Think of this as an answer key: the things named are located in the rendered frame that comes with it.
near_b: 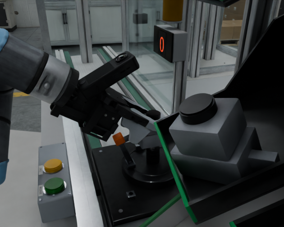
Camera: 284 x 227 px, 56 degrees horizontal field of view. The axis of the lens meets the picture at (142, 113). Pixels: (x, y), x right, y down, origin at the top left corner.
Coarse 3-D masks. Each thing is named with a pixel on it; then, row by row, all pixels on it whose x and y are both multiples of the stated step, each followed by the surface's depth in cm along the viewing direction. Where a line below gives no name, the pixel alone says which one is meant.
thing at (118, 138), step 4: (120, 132) 55; (112, 136) 55; (116, 136) 54; (120, 136) 54; (124, 136) 56; (128, 136) 55; (116, 140) 54; (120, 140) 54; (124, 140) 54; (128, 140) 55; (116, 144) 54; (120, 144) 54; (124, 144) 55; (120, 148) 55; (124, 148) 56; (124, 152) 56; (128, 152) 57; (124, 156) 57; (128, 156) 57; (128, 160) 57; (132, 160) 58
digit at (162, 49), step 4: (160, 32) 69; (164, 32) 67; (160, 36) 69; (164, 36) 67; (160, 40) 69; (164, 40) 67; (160, 44) 70; (164, 44) 68; (160, 48) 70; (164, 48) 68; (160, 52) 71; (164, 52) 68; (164, 56) 69
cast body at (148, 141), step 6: (144, 114) 56; (150, 114) 54; (156, 114) 54; (162, 114) 56; (156, 120) 54; (150, 132) 54; (156, 132) 55; (144, 138) 54; (150, 138) 55; (156, 138) 55; (144, 144) 55; (150, 144) 55; (156, 144) 56
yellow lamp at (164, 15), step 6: (168, 0) 63; (174, 0) 63; (180, 0) 63; (168, 6) 64; (174, 6) 63; (180, 6) 64; (168, 12) 64; (174, 12) 64; (180, 12) 65; (162, 18) 67; (168, 18) 65; (174, 18) 65; (180, 18) 65
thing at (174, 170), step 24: (264, 48) 29; (240, 72) 30; (264, 72) 30; (216, 96) 31; (240, 96) 31; (264, 96) 30; (168, 120) 31; (264, 120) 27; (168, 144) 30; (264, 144) 24; (264, 168) 20; (192, 192) 23; (216, 192) 20; (240, 192) 20; (264, 192) 20; (192, 216) 20
